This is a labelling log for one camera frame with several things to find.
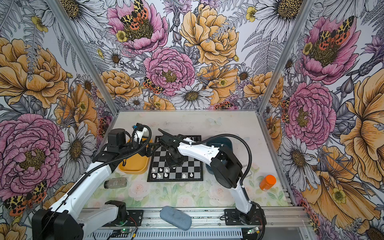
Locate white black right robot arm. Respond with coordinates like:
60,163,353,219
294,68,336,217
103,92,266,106
159,129,261,225

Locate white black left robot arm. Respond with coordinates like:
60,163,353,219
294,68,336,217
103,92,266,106
32,124,152,240

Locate black white chessboard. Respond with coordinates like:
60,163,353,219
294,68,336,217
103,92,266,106
147,147,204,183

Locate yellow plastic tray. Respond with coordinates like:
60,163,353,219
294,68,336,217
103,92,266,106
118,154,151,175

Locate grey metal small box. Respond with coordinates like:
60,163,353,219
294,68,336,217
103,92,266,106
104,178,128,189

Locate teal plastic tray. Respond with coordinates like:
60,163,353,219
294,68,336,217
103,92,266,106
205,137,233,175

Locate grey blue oval pouch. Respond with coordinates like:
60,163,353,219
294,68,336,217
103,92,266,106
160,206,192,231

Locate orange plastic bottle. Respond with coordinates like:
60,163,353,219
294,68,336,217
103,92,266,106
259,175,277,191

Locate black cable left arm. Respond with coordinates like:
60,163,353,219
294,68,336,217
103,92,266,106
38,124,153,235

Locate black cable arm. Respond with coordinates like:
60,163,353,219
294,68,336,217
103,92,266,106
38,124,153,235
158,128,253,187

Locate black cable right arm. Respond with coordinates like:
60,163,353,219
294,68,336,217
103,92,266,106
158,128,253,187

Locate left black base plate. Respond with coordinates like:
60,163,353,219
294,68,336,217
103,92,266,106
103,210,144,227

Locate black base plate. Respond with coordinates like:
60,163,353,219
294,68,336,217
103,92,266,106
103,210,144,227
224,208,267,226

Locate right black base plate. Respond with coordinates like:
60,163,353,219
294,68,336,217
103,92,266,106
224,208,267,226

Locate aluminium front rail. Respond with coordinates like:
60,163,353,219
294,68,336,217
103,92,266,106
53,206,313,230

